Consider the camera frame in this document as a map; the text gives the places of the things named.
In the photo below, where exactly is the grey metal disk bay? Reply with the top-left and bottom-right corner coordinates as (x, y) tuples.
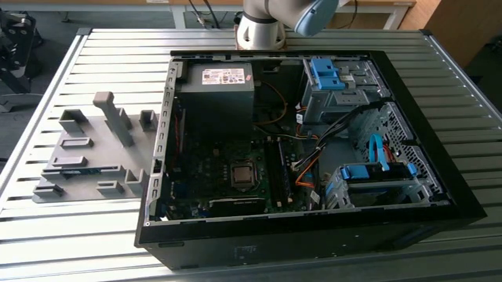
(323, 163), (434, 210)

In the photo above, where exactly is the grey cable with connector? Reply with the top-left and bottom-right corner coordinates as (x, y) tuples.
(187, 0), (221, 29)

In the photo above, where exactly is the grey metal drive cage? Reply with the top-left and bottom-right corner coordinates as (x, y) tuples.
(301, 58), (391, 125)

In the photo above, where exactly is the grey power supply unit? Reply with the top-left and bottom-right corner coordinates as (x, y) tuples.
(177, 62), (257, 139)

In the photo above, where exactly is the thick orange wire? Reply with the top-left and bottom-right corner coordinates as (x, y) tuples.
(294, 166), (315, 187)

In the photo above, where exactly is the green motherboard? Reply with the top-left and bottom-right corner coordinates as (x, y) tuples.
(163, 133), (319, 221)

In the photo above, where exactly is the grey desk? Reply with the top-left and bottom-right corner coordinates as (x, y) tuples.
(0, 0), (174, 24)

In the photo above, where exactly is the thin orange wire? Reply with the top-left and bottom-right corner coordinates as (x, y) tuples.
(254, 81), (290, 132)

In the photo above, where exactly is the hard disk in blue carrier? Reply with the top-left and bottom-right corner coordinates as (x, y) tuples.
(338, 162), (418, 180)

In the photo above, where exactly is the blue flat wire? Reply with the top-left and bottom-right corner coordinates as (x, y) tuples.
(369, 133), (391, 172)

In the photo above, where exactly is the grey parts rack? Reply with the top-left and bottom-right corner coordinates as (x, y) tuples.
(31, 91), (160, 204)

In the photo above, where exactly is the CPU socket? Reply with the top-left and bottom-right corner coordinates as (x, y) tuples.
(227, 158), (259, 190)

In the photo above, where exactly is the brown wooden panel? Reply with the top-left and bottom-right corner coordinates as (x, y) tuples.
(398, 0), (442, 30)

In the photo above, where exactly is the blue disk carrier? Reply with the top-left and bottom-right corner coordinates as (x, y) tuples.
(309, 58), (349, 90)

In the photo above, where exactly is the multicolour wire bundle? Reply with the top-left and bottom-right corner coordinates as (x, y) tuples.
(293, 145), (326, 173)

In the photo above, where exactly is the black graphics card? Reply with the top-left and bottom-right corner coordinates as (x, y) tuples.
(207, 196), (269, 217)

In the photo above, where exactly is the white desk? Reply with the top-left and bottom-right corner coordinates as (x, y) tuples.
(170, 0), (417, 30)

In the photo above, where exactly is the silver CPU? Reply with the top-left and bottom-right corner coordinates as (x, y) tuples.
(234, 166), (254, 183)

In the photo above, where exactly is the pale grey floor stand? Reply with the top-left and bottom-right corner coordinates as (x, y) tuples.
(0, 93), (44, 114)

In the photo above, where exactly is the black open PC case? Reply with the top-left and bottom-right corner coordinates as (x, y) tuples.
(132, 49), (488, 271)

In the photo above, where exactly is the wooden cabinet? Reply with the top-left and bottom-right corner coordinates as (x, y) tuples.
(423, 0), (502, 69)

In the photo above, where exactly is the blue RAM stick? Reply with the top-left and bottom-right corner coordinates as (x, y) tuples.
(59, 167), (104, 179)

